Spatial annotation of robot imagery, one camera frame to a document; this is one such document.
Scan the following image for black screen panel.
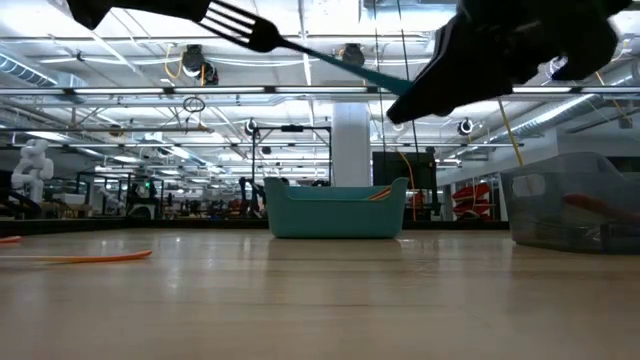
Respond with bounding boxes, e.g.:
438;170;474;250
372;150;441;221

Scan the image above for grey translucent plastic bin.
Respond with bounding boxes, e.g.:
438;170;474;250
499;151;640;255

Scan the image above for red handled fork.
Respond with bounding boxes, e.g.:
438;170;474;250
562;193;640;224

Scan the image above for black coiled cable loop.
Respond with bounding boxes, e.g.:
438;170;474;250
182;95;207;114

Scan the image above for black aluminium table frame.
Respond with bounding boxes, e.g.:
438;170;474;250
0;218;511;231

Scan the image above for black hanging cable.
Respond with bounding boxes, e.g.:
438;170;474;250
397;0;420;154
373;0;387;153

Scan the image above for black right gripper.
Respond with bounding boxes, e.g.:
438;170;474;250
386;0;634;125

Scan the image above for red storage bins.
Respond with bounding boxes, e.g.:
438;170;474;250
451;181;494;220

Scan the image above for white round pillar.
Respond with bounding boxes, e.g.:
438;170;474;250
331;102;372;187

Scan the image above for black ceiling cable reel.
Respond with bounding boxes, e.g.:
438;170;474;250
178;43;221;86
338;42;377;69

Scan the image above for orange hanging cable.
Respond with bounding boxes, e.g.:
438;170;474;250
398;151;418;221

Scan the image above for black gantry frame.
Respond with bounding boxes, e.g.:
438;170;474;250
251;124;334;187

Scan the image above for teal plastic bin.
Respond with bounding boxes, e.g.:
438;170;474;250
263;175;409;240

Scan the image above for yellow hanging cable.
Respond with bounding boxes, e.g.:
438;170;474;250
498;98;526;169

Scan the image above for silver ventilation duct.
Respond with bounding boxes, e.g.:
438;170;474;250
0;52;89;89
492;59;640;146

